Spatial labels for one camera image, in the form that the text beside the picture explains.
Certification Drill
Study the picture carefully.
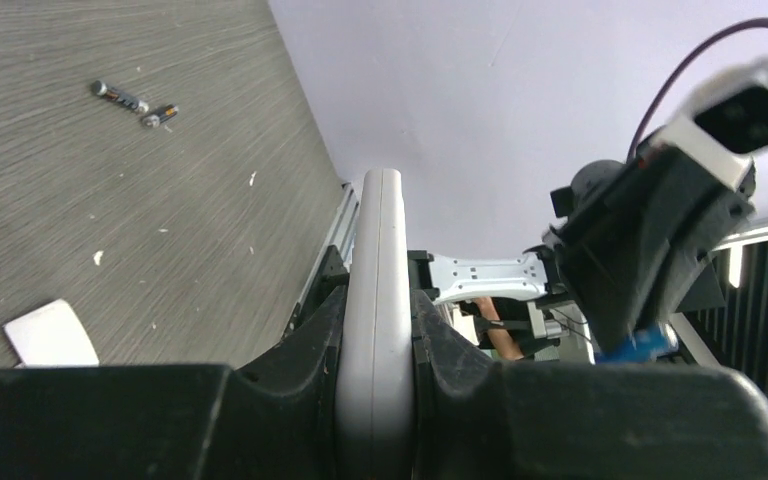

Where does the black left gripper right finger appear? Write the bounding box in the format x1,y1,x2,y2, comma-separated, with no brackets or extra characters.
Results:
411,291,768,479

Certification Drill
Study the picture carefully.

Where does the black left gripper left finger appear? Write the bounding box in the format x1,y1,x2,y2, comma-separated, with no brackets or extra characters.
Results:
0,287,346,479

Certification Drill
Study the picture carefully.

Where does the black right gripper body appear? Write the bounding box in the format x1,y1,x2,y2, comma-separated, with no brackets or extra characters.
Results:
543,146,755,353

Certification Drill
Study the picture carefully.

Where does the white remote control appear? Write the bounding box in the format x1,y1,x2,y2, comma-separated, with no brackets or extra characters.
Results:
335,169,415,479

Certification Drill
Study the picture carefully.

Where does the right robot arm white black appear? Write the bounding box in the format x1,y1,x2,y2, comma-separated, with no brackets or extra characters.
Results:
426,147,756,354

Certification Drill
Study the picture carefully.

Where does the blue toy brick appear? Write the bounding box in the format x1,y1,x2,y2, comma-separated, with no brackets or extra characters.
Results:
594,323,679,364

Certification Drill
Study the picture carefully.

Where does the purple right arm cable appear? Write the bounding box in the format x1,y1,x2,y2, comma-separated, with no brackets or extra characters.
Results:
627,17,768,164

